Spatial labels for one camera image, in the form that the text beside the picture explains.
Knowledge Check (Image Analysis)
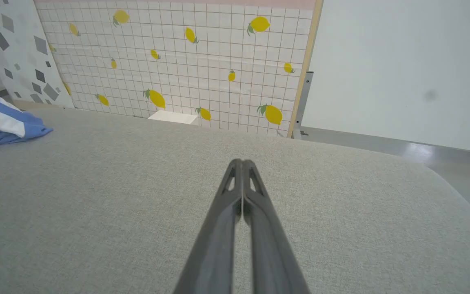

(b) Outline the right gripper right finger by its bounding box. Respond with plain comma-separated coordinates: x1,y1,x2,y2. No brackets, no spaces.
242,159,311,294

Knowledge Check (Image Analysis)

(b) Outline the blue and white T-shirt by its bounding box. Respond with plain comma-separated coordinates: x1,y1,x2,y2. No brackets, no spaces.
0,88,54,154

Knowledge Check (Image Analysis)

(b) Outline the wooden panel edge strip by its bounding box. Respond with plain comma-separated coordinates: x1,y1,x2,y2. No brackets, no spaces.
287,0,324,138

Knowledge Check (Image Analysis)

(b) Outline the grey metal bracket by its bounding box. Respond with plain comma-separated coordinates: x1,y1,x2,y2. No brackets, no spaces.
293,71,314,139

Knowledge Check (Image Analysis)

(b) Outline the white partition board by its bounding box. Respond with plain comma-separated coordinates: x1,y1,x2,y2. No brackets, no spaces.
300,0,470,155

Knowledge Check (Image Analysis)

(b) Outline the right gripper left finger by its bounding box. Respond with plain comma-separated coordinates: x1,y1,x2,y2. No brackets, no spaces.
173,158,244,294

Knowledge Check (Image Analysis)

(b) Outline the grey diamond pattern panel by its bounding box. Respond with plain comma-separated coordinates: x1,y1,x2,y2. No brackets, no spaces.
0,0,74,109

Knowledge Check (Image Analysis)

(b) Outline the lemon print tile panel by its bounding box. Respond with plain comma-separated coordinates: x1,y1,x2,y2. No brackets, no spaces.
33,0,317,137

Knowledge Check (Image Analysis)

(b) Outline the white rectangular box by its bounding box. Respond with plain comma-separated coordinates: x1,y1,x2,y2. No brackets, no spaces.
148,109,200,126

